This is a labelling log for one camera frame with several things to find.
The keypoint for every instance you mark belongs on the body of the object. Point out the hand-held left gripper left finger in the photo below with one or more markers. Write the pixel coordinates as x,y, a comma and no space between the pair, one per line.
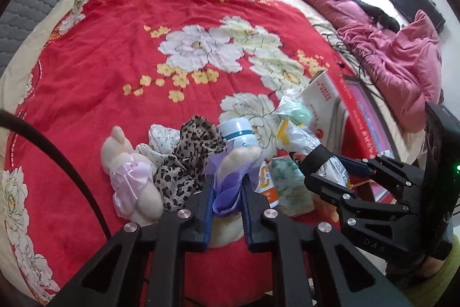
207,217

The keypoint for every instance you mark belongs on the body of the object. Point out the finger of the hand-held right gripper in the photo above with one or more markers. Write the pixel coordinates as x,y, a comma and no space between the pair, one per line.
388,172
334,190

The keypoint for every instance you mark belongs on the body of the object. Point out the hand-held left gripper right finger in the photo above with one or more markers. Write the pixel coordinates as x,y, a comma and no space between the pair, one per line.
248,217

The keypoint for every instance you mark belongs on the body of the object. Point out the green tissue pack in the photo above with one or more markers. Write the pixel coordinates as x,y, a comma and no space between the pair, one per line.
291,184

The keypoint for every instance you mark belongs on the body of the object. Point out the cream plush toy purple bow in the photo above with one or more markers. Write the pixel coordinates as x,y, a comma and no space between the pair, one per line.
237,156

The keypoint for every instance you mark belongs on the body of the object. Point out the clear plastic snack bag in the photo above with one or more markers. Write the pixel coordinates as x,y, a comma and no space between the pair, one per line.
298,138

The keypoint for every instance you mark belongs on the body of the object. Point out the leopard print scarf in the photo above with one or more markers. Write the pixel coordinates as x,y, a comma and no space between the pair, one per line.
187,156

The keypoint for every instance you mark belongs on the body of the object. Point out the cream plush toy pink bow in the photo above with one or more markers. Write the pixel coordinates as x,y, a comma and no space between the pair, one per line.
143,199

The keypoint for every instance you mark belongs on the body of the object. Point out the green sponge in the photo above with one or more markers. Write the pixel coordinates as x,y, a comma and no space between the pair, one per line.
300,114

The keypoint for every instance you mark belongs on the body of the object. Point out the person's right forearm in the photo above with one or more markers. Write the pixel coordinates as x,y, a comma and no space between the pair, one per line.
447,278

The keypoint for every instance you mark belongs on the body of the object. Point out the orange white tube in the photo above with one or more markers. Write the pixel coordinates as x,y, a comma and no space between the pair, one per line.
267,184

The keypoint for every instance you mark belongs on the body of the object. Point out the white bottle blue band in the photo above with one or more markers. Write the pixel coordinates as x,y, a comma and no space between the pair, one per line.
235,134

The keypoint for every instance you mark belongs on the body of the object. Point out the red white tissue box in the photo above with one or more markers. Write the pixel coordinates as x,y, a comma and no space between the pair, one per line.
323,102

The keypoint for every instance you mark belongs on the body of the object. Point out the white floral cloth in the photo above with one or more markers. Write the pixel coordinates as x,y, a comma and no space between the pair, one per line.
161,139

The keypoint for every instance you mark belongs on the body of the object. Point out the pink duvet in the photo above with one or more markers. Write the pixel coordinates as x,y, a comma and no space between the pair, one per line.
395,59

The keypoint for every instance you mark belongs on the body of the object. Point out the black garment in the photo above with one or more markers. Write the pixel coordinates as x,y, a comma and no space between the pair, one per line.
377,14

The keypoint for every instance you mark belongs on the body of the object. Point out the red floral blanket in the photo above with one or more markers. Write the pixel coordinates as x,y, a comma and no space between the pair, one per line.
107,76

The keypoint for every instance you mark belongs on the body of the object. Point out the black monitor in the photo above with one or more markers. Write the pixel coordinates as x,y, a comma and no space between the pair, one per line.
413,1

